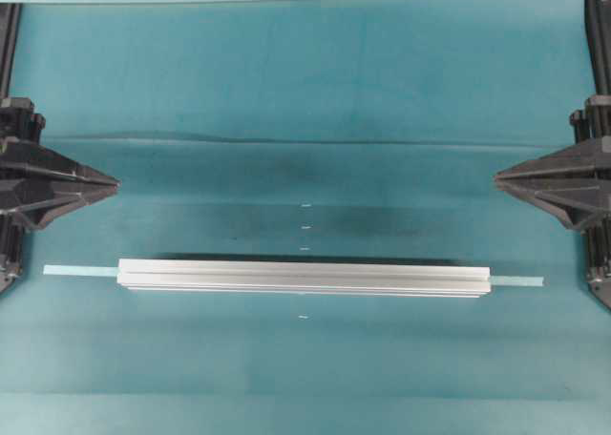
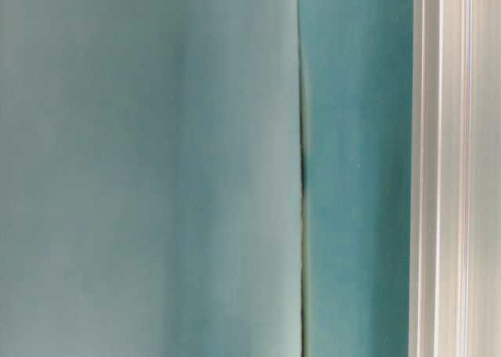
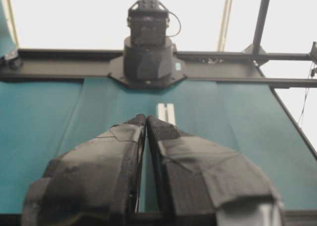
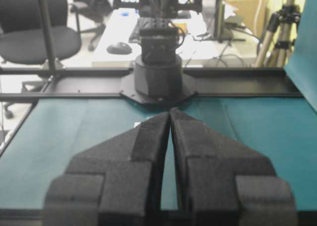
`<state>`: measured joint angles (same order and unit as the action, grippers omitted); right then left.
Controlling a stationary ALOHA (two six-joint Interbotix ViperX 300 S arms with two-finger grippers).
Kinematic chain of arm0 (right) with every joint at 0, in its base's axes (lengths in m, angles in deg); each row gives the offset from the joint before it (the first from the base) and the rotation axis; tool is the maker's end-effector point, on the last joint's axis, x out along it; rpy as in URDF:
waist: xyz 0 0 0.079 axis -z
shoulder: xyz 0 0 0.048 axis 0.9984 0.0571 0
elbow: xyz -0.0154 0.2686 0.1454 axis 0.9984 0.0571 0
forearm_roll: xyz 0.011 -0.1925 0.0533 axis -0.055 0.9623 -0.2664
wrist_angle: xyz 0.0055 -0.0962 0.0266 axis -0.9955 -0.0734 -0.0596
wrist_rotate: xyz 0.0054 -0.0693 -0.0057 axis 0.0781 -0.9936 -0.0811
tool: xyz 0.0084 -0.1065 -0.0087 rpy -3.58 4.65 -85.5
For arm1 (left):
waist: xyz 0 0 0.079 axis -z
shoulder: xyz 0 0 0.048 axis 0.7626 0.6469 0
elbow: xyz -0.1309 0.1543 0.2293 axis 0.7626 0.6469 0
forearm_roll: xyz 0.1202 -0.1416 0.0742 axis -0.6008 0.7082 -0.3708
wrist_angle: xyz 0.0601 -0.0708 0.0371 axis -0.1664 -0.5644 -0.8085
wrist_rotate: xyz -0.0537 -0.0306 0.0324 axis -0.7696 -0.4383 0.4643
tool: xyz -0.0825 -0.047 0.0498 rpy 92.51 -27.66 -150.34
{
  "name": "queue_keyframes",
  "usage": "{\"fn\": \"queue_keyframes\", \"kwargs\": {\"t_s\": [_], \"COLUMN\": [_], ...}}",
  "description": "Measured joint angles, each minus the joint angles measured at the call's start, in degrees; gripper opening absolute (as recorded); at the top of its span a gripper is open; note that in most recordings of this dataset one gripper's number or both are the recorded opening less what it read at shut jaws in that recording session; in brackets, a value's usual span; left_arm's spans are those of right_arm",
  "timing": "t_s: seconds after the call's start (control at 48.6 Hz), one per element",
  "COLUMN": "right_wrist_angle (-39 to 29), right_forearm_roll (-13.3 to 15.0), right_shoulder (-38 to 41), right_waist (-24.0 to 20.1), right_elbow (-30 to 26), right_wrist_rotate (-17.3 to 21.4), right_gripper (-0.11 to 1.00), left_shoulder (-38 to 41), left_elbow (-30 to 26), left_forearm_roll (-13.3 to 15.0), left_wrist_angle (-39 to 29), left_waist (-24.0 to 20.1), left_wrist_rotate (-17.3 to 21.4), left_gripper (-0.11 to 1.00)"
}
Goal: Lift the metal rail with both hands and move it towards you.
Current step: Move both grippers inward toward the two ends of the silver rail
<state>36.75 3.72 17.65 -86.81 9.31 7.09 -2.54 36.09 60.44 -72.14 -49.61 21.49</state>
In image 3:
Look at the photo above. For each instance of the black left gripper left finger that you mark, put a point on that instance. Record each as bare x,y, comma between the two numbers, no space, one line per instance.
97,182

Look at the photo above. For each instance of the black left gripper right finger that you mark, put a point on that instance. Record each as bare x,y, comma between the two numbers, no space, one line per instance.
202,183

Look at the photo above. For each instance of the silver aluminium extrusion rail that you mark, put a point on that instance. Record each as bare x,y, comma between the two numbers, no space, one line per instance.
166,113

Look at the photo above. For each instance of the teal table mat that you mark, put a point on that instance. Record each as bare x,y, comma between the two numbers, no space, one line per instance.
60,92

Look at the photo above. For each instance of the black table frame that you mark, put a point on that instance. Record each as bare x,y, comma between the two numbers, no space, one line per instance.
150,136

